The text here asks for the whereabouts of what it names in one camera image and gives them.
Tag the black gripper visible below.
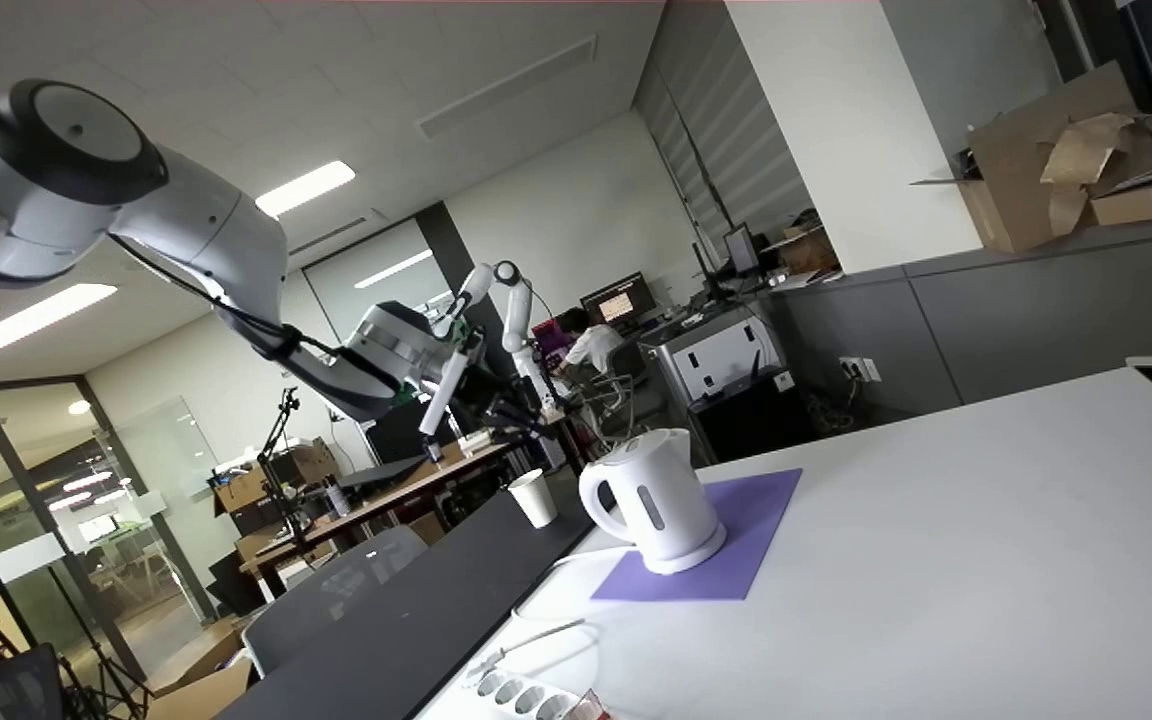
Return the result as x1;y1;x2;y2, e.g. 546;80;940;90
461;376;574;475

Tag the white electric kettle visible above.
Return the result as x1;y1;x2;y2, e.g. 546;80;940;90
574;424;732;581

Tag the white paper cup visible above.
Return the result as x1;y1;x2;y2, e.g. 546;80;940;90
505;464;564;531

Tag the person in white shirt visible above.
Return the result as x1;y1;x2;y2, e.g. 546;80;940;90
557;307;631;390

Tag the long wooden table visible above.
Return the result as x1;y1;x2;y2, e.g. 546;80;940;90
234;409;568;581

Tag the white printer box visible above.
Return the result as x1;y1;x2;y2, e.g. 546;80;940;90
655;307;794;413

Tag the purple mat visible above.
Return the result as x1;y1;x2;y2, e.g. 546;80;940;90
589;464;806;606

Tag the dark gray partition panel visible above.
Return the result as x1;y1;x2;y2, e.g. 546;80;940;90
214;490;597;720

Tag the white power strip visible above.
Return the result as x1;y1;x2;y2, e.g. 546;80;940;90
465;656;610;720

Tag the small ceiling light panel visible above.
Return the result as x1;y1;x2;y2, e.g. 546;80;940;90
252;157;360;226

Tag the open floor cardboard box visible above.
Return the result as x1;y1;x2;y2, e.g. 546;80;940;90
144;622;261;720

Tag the gray low cabinet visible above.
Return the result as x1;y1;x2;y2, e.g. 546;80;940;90
756;214;1152;432

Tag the long ceiling light panel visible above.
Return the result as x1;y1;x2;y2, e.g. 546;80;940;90
0;281;124;381

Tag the large open cardboard box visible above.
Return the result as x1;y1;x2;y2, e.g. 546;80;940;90
910;59;1140;259

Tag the crumpled brown cardboard piece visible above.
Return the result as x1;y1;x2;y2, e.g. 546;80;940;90
1036;109;1152;194

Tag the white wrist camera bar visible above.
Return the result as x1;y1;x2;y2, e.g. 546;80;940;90
415;346;470;443

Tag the gray power strip cable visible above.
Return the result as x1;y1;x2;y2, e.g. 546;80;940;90
486;618;603;676

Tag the white wall outlet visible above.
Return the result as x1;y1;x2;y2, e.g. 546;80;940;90
841;351;888;390

